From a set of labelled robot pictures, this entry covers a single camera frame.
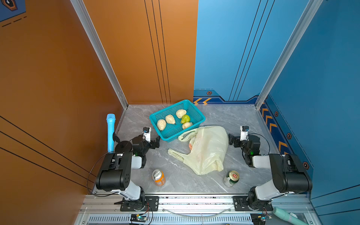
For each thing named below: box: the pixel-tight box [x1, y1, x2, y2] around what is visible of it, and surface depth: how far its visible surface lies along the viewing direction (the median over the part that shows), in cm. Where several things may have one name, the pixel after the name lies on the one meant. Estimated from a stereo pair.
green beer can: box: [223, 169, 240, 188], surface depth 74 cm
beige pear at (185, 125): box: [181, 121, 194, 130], surface depth 103 cm
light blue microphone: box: [105, 113, 117, 154], surface depth 79 cm
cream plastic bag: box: [167, 126, 229, 175], surface depth 88 cm
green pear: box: [180, 114, 191, 124], surface depth 107 cm
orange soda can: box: [151, 168, 166, 188], surface depth 74 cm
